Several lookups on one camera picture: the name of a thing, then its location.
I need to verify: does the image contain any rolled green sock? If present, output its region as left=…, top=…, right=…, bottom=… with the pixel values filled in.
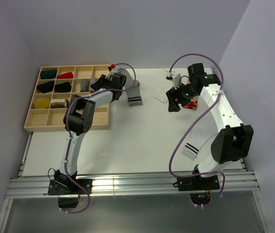
left=40, top=69, right=57, bottom=80

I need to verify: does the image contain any beige red reindeer sock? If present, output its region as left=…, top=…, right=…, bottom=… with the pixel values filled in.
left=183, top=96, right=198, bottom=110

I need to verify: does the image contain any dark grey sock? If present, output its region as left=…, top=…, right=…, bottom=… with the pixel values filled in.
left=80, top=79, right=90, bottom=92

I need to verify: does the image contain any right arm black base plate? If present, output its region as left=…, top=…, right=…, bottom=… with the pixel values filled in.
left=173, top=175, right=220, bottom=191

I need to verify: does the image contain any rolled yellow sock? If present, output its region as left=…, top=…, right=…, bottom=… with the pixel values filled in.
left=34, top=98, right=50, bottom=109

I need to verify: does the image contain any beige sock with rust stripes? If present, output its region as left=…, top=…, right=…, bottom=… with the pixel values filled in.
left=89, top=77, right=99, bottom=93

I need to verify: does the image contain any rolled dark sock in tray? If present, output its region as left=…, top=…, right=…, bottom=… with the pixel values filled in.
left=36, top=81, right=54, bottom=93

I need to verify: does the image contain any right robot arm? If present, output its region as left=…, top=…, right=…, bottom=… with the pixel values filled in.
left=166, top=63, right=254, bottom=189

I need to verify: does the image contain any rolled red sock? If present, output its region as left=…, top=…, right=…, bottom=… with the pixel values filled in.
left=57, top=72, right=74, bottom=79

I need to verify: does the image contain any white sock with black stripes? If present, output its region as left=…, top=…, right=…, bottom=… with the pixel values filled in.
left=181, top=136, right=207, bottom=160

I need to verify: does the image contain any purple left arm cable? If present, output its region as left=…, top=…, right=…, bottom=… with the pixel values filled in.
left=48, top=63, right=136, bottom=215

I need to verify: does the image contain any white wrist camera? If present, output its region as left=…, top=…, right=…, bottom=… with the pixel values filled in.
left=106, top=64, right=117, bottom=79
left=166, top=71, right=181, bottom=89

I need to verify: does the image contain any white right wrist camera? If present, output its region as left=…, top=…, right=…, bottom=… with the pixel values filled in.
left=166, top=71, right=181, bottom=89

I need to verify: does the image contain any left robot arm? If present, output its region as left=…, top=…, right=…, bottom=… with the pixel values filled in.
left=54, top=72, right=127, bottom=194

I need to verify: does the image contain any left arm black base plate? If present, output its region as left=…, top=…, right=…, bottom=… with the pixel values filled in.
left=48, top=179, right=93, bottom=196

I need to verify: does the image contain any grey sock with black stripes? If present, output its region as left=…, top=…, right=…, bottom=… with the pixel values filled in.
left=118, top=68, right=143, bottom=107

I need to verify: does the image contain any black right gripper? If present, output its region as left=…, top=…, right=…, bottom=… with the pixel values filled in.
left=166, top=81, right=198, bottom=113

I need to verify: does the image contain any rolled brown white sock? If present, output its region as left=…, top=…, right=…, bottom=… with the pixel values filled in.
left=50, top=98, right=69, bottom=108

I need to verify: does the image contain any plain white sock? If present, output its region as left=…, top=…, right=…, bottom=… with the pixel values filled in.
left=153, top=87, right=168, bottom=103

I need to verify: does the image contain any wooden compartment tray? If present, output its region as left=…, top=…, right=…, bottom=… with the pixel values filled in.
left=24, top=65, right=108, bottom=132

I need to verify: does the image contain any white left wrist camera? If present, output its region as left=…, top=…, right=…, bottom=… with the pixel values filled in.
left=106, top=64, right=117, bottom=79

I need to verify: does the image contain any rolled black sock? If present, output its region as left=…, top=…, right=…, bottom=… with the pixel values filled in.
left=54, top=82, right=72, bottom=93

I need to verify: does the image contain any aluminium extrusion rail frame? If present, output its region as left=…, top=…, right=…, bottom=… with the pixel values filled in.
left=0, top=69, right=274, bottom=233

